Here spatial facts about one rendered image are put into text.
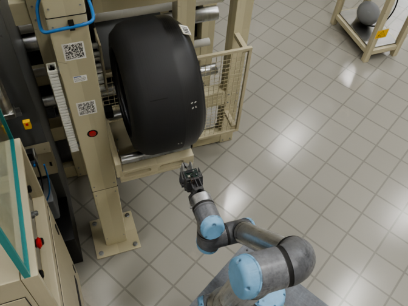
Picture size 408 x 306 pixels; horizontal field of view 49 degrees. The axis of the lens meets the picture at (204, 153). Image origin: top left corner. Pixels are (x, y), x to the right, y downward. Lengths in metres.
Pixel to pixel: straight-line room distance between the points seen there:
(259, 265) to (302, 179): 2.05
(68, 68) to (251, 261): 0.96
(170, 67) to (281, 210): 1.61
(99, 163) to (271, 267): 1.17
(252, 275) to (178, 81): 0.82
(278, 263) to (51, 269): 0.96
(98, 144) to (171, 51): 0.57
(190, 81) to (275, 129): 1.81
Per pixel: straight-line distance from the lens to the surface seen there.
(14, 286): 1.50
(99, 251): 2.86
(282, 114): 3.58
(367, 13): 4.32
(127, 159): 2.07
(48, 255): 1.90
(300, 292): 2.17
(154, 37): 1.78
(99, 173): 2.23
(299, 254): 1.27
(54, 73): 1.76
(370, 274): 3.02
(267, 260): 1.23
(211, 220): 1.66
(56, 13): 1.59
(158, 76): 1.71
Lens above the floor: 2.57
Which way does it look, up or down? 52 degrees down
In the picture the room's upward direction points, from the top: 5 degrees clockwise
